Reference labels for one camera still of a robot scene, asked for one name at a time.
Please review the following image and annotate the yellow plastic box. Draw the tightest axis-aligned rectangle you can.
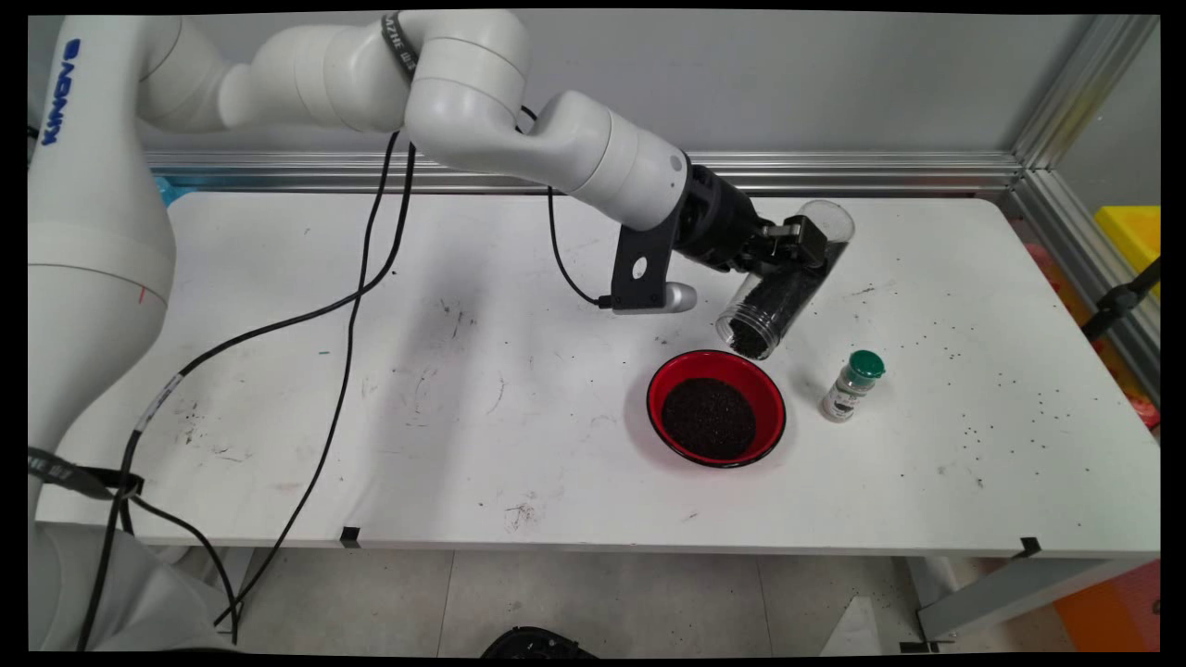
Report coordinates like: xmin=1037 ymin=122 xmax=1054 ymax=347
xmin=1095 ymin=206 xmax=1161 ymax=297

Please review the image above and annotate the grey table leg beam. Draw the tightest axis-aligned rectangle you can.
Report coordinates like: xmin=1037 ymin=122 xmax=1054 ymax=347
xmin=903 ymin=556 xmax=1159 ymax=649

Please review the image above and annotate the grey table leg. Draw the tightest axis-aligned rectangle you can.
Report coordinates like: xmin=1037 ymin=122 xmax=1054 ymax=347
xmin=213 ymin=547 xmax=256 ymax=631

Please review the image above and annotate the black cable with white label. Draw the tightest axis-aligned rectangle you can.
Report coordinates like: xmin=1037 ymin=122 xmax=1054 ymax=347
xmin=74 ymin=102 xmax=608 ymax=654

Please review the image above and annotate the long aluminium frame rail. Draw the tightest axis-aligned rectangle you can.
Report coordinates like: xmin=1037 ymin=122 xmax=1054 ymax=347
xmin=144 ymin=151 xmax=1025 ymax=195

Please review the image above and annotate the black velcro strap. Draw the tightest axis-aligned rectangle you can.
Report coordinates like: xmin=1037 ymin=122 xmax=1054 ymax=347
xmin=28 ymin=447 xmax=145 ymax=501
xmin=380 ymin=11 xmax=423 ymax=84

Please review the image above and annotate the small spice bottle green cap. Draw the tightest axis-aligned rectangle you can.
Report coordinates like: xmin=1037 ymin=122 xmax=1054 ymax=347
xmin=821 ymin=349 xmax=887 ymax=424

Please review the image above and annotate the plain black cable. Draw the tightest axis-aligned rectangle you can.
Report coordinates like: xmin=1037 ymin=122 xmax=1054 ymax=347
xmin=120 ymin=130 xmax=401 ymax=645

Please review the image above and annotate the aluminium frame post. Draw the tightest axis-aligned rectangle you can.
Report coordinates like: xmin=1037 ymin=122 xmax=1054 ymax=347
xmin=1010 ymin=14 xmax=1159 ymax=172

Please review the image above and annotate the orange floor box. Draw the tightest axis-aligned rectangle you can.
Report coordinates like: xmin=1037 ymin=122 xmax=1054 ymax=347
xmin=1052 ymin=560 xmax=1161 ymax=654

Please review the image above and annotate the red bowl black rim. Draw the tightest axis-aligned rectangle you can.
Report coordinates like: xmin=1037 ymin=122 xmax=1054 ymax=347
xmin=646 ymin=349 xmax=789 ymax=470

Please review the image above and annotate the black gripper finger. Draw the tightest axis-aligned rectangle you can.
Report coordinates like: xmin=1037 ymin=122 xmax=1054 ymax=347
xmin=758 ymin=213 xmax=832 ymax=276

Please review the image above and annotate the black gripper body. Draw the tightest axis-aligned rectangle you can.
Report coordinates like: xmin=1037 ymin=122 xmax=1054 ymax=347
xmin=674 ymin=163 xmax=768 ymax=273

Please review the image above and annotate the black clamp stand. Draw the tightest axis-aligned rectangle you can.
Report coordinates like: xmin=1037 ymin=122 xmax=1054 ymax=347
xmin=1079 ymin=259 xmax=1161 ymax=344

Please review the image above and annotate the black round floor object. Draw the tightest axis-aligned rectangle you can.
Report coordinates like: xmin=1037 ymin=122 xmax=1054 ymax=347
xmin=480 ymin=626 xmax=599 ymax=659

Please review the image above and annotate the short aluminium frame rail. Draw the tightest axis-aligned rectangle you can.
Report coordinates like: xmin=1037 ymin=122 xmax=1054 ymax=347
xmin=1010 ymin=171 xmax=1161 ymax=404

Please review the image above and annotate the tall clear plastic jar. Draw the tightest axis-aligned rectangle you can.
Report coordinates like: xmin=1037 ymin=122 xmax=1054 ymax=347
xmin=713 ymin=199 xmax=855 ymax=362

